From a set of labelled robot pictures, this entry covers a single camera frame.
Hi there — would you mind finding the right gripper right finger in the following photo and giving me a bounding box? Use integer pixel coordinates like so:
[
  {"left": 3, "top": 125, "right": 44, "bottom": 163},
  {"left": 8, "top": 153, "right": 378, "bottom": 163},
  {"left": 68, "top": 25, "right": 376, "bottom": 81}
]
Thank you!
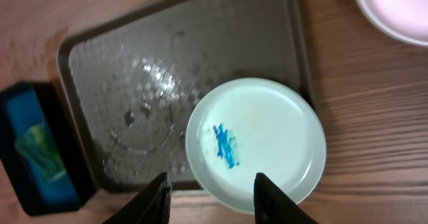
[{"left": 253, "top": 173, "right": 318, "bottom": 224}]

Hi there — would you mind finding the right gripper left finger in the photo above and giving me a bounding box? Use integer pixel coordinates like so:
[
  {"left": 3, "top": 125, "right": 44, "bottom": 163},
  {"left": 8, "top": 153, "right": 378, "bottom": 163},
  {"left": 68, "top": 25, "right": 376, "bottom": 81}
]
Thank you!
[{"left": 103, "top": 173, "right": 173, "bottom": 224}]

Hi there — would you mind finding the white plate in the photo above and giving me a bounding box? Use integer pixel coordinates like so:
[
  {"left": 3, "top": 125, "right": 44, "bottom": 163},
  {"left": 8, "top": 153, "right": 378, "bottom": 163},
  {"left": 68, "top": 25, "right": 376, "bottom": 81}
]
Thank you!
[
  {"left": 185, "top": 78, "right": 327, "bottom": 214},
  {"left": 355, "top": 0, "right": 427, "bottom": 47}
]

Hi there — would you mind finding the green yellow sponge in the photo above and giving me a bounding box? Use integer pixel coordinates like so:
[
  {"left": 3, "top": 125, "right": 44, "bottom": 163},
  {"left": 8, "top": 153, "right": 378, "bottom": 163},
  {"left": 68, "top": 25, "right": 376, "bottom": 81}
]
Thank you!
[{"left": 14, "top": 123, "right": 67, "bottom": 182}]

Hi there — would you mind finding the dark brown serving tray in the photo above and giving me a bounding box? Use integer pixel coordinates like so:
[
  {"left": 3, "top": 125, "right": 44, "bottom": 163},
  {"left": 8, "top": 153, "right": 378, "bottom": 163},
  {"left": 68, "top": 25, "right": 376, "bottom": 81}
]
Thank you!
[{"left": 57, "top": 0, "right": 315, "bottom": 193}]

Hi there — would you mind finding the blue water basin tray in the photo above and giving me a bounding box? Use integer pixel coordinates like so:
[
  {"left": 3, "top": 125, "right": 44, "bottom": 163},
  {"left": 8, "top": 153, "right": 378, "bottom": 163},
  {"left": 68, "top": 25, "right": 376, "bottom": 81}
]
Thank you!
[{"left": 1, "top": 82, "right": 96, "bottom": 216}]

